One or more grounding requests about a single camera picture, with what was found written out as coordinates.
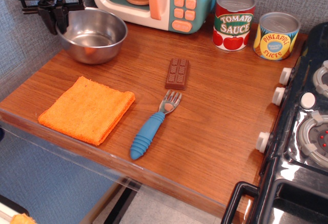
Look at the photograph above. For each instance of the pineapple slices can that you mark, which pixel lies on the pineapple slices can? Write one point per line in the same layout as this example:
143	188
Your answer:
276	35

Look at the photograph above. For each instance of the tomato sauce can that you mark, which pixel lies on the tomato sauce can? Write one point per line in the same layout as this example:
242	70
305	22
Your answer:
232	24

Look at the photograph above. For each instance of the stainless steel bowl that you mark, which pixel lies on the stainless steel bowl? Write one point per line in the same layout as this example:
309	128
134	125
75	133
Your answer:
93	36

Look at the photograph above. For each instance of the clear plastic table edge guard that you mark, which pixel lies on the clear plastic table edge guard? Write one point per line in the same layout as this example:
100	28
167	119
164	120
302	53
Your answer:
109	164

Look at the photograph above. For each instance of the orange folded cloth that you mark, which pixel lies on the orange folded cloth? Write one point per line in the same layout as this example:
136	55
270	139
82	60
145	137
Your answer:
88	111

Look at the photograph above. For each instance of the blue handled toy fork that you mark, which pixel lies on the blue handled toy fork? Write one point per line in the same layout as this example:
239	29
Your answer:
145	136

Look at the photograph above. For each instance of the white stove knob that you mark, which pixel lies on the white stove knob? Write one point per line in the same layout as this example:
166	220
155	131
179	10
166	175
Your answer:
262	141
278	95
285	76

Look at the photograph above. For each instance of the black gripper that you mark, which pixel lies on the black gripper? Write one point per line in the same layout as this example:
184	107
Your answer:
49	8

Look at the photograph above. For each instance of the white stove knob top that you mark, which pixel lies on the white stove knob top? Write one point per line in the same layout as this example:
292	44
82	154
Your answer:
285	76

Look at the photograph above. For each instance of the teal toy microwave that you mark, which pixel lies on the teal toy microwave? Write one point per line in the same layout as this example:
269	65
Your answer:
181	16

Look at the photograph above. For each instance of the black toy stove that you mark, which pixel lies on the black toy stove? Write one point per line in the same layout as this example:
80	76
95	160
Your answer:
293	174

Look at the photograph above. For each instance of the white round stove button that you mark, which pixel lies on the white round stove button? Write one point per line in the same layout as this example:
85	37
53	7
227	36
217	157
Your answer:
307	100

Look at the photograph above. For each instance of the brown toy chocolate bar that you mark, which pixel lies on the brown toy chocolate bar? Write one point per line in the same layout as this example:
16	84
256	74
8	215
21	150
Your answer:
177	74

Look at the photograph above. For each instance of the white stove knob middle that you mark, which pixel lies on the white stove knob middle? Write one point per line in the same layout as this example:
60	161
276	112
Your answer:
278	95

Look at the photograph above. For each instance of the white stove knob bottom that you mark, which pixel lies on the white stove knob bottom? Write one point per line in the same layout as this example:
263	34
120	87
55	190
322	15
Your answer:
262	141

